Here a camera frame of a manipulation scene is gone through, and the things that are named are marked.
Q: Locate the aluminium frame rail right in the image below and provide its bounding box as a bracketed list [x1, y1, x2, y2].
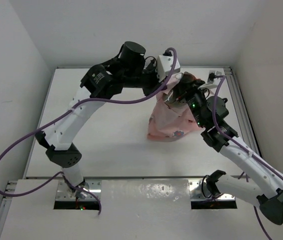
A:
[223, 66, 261, 155]

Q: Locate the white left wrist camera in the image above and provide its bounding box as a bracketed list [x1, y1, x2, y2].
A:
[155, 55, 174, 83]

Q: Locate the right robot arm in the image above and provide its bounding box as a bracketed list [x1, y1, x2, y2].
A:
[175, 83, 283, 225]

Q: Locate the pink bunny print pillowcase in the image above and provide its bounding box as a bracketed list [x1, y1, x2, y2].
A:
[147, 71, 201, 142]

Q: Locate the aluminium frame rail left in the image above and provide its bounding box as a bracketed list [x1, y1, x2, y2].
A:
[0, 181, 17, 238]

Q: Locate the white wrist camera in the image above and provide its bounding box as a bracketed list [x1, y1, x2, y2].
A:
[199, 70, 224, 90]
[155, 55, 174, 83]

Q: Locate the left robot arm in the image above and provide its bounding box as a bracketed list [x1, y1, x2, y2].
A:
[35, 41, 175, 192]

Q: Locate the grey pillow with orange flowers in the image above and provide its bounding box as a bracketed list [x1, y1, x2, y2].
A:
[162, 71, 205, 108]

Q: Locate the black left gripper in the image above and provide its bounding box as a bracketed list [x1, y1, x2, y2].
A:
[121, 58, 167, 99]

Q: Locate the aluminium frame rail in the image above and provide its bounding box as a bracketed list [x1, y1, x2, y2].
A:
[223, 66, 261, 155]
[0, 181, 17, 238]

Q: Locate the white front cover panel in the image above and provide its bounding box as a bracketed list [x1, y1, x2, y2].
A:
[0, 179, 283, 240]

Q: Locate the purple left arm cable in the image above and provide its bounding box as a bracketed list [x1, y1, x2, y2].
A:
[0, 46, 179, 216]

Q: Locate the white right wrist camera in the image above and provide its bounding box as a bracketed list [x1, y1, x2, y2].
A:
[199, 70, 224, 90]

